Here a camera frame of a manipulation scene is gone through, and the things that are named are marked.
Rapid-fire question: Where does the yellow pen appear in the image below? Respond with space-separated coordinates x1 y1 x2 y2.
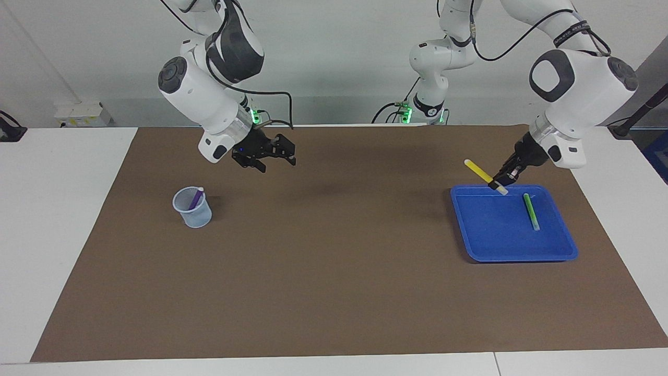
464 159 508 196

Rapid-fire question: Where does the green pen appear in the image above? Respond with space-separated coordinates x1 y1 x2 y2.
523 193 541 231

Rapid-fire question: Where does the blue plastic tray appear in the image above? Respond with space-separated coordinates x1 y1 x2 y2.
450 184 579 263

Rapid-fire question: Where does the light blue mesh cup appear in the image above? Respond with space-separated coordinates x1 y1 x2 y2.
172 186 213 229

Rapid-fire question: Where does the black stand pole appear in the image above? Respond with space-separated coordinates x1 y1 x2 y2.
607 84 668 139

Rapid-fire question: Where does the blue crate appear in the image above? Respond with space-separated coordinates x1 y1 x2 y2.
643 131 668 184

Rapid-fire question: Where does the brown table mat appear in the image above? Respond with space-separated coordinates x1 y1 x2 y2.
30 124 668 362

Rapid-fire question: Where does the black table clamp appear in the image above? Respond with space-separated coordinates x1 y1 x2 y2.
0 111 28 143

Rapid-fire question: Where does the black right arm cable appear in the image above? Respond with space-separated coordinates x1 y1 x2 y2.
206 0 294 130

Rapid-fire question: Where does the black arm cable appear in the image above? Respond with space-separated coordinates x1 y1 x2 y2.
467 0 611 62
206 0 294 130

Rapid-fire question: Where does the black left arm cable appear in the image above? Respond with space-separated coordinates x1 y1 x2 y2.
467 0 611 62

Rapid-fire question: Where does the black left base cable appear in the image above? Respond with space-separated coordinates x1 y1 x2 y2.
372 78 421 124

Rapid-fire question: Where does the white wall socket box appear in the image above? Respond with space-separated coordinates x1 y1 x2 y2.
55 102 113 128

